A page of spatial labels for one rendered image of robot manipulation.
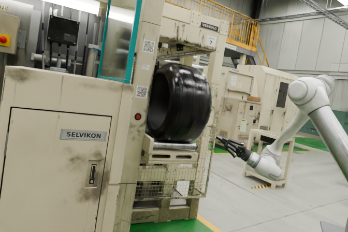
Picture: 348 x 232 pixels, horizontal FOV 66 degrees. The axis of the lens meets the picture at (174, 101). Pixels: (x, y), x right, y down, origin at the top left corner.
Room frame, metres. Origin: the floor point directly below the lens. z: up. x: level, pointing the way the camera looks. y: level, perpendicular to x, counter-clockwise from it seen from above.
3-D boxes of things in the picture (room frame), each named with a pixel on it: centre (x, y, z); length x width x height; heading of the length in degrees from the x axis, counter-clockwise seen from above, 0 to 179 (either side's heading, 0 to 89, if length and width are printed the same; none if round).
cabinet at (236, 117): (6.59, -1.66, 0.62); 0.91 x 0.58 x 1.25; 126
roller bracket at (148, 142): (1.80, 0.18, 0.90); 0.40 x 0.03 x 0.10; 27
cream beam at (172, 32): (2.20, 0.04, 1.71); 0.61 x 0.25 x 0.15; 117
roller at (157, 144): (1.76, -0.05, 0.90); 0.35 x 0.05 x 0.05; 117
